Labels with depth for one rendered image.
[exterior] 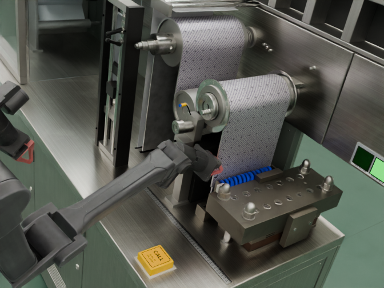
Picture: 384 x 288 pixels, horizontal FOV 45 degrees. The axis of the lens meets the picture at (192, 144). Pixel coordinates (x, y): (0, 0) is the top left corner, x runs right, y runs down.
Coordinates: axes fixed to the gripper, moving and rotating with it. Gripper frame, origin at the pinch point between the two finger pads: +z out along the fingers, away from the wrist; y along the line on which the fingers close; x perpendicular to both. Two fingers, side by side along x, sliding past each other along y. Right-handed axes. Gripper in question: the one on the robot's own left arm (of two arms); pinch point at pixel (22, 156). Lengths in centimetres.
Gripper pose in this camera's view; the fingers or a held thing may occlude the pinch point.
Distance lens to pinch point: 137.7
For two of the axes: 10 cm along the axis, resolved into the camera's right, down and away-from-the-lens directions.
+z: 1.3, 5.6, 8.2
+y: -8.2, -4.0, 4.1
